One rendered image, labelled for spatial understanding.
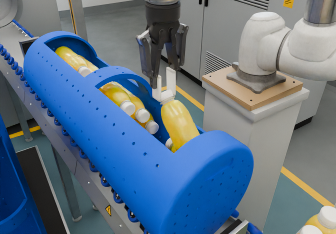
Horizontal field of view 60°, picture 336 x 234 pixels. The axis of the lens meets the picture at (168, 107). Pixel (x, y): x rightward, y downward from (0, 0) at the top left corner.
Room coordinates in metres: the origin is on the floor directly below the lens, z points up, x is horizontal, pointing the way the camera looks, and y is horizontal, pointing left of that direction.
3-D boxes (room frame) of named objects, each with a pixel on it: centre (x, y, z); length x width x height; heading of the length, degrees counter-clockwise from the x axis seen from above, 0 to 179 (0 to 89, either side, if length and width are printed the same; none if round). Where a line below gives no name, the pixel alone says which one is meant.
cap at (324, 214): (0.38, -0.34, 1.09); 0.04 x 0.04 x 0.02
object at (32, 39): (1.41, 0.70, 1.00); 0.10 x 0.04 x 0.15; 128
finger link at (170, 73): (0.65, -0.01, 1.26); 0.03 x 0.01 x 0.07; 38
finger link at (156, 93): (0.62, 0.03, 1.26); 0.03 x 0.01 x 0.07; 38
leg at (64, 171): (1.15, 0.58, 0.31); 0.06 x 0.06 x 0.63; 38
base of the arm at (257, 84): (1.11, -0.36, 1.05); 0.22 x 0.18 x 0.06; 35
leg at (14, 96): (1.92, 1.19, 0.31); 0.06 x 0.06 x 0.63; 38
